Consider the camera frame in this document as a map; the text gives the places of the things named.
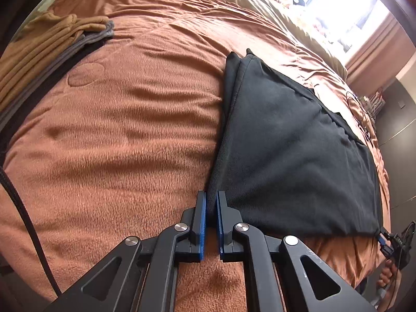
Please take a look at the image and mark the black braided cable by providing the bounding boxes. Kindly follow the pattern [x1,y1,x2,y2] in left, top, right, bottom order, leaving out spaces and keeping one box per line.
[0,166,62,296]

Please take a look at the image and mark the pile of plush toys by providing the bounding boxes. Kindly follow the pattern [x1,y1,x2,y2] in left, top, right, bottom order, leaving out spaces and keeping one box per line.
[279,0,358,53]

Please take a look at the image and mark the thin black cable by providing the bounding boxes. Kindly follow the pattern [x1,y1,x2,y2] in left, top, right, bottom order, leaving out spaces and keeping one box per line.
[345,90,369,127]

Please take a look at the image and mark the stack of folded clothes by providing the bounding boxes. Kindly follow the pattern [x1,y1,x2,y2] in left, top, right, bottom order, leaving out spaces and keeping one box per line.
[0,11,116,163]

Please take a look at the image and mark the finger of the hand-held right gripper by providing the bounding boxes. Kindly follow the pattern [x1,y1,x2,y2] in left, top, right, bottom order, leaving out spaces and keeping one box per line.
[378,227,395,257]

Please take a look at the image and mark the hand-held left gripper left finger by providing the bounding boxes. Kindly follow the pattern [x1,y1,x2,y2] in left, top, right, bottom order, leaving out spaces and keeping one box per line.
[42,190,209,312]

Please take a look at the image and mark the window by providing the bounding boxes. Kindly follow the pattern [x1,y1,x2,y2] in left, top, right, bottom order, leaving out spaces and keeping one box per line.
[283,0,391,56]

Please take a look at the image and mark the brown blanket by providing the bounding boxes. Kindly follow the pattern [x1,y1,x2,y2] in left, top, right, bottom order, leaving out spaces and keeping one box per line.
[0,0,391,312]

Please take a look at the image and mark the black long-sleeve shirt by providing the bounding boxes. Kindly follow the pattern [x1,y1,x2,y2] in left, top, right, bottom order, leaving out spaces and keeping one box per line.
[206,48,384,238]

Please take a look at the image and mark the pink curtain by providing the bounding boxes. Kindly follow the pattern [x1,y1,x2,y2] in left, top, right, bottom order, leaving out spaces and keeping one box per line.
[344,16,416,85]

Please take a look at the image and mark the person's right hand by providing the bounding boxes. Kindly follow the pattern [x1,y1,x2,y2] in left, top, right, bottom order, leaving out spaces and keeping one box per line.
[378,262,400,290]

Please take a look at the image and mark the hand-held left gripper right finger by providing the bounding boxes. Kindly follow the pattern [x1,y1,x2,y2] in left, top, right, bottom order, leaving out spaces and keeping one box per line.
[216,190,374,312]

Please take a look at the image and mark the grey wardrobe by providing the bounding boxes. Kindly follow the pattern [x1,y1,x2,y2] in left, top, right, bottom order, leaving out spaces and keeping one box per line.
[374,78,416,209]

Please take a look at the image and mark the beige duvet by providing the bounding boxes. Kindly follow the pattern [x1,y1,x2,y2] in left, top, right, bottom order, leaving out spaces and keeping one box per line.
[185,0,348,79]

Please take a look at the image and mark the black flat cable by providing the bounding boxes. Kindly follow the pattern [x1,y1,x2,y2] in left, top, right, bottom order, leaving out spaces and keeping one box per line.
[357,120,375,145]

